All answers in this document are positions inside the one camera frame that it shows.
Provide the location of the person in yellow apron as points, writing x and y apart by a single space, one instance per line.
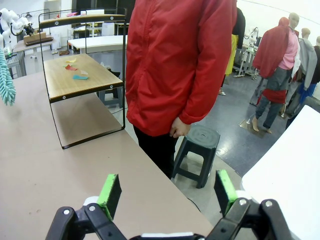
230 55

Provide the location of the person's left hand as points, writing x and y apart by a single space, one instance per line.
180 128

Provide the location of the two-tier wooden shelf black frame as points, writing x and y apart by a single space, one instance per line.
100 80

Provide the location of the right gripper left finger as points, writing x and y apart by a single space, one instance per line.
105 200

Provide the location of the white paper scrap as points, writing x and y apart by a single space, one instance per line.
84 72

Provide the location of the dark grey plastic stool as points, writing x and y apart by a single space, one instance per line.
200 136

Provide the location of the blue paper scrap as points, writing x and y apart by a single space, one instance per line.
80 77

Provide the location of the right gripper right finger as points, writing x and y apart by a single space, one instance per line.
225 192

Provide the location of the mannequin in dark jacket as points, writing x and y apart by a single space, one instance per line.
317 62

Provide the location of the yellow paper scrap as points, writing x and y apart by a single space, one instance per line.
71 60

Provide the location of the person's left forearm red sleeve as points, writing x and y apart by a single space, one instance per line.
205 100

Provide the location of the grey metal cart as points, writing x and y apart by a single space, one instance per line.
16 65

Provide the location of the mannequin with red hoodie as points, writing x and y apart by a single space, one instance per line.
270 50

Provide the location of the mannequin with grey hoodie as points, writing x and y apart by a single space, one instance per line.
306 57

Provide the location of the tan mannequin base plate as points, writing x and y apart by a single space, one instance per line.
246 125

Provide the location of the wooden box on background table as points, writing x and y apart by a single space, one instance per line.
35 37

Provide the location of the person in red jacket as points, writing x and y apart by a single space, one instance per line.
162 62

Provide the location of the magenta paper scrap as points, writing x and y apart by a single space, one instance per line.
72 14

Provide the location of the teal chenille duster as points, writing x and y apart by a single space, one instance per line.
6 82

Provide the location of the white background table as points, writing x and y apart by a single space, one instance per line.
100 42

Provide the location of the white table with rounded corner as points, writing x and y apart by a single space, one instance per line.
287 175

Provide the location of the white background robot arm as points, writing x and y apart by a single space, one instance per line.
21 22
5 17

